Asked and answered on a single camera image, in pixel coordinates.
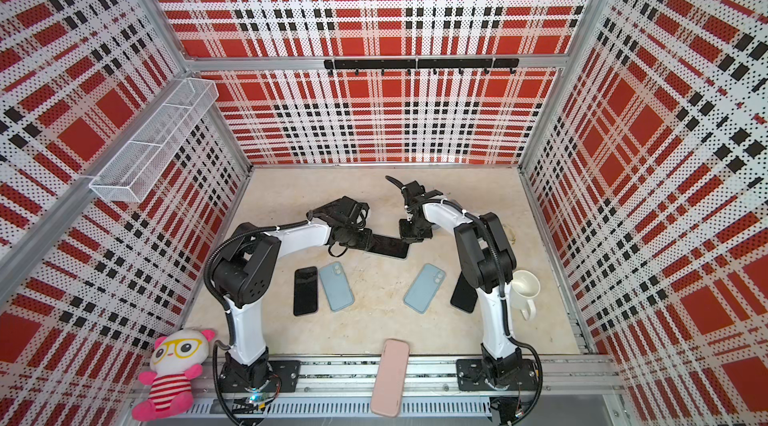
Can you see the black hook rail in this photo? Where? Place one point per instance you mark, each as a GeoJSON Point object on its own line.
{"type": "Point", "coordinates": [421, 63]}

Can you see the pink phone case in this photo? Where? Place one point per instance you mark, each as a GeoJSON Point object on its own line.
{"type": "Point", "coordinates": [390, 379]}

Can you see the light blue case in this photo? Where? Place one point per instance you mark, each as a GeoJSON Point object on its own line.
{"type": "Point", "coordinates": [424, 288]}
{"type": "Point", "coordinates": [335, 284]}

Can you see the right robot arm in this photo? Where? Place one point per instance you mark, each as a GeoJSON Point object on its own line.
{"type": "Point", "coordinates": [485, 256]}

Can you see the black phone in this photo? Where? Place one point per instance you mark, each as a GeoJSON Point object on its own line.
{"type": "Point", "coordinates": [464, 299]}
{"type": "Point", "coordinates": [305, 297]}
{"type": "Point", "coordinates": [388, 246]}

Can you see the white wire basket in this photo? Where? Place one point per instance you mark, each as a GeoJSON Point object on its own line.
{"type": "Point", "coordinates": [135, 169]}

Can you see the pink plush toy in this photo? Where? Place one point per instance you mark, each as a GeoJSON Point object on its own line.
{"type": "Point", "coordinates": [175, 361]}

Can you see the white cup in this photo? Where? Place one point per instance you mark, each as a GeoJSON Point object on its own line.
{"type": "Point", "coordinates": [524, 289]}

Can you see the light blue case near right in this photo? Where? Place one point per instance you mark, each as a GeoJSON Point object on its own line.
{"type": "Point", "coordinates": [424, 288]}

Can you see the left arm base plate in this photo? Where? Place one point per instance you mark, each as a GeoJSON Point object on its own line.
{"type": "Point", "coordinates": [262, 376]}

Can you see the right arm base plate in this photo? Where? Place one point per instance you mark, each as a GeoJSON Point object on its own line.
{"type": "Point", "coordinates": [482, 374]}

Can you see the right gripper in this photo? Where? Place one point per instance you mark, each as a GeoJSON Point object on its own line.
{"type": "Point", "coordinates": [407, 237]}

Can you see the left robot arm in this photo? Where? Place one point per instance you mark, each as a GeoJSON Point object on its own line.
{"type": "Point", "coordinates": [239, 271]}

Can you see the light blue case near left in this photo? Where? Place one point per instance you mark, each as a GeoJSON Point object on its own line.
{"type": "Point", "coordinates": [335, 284]}

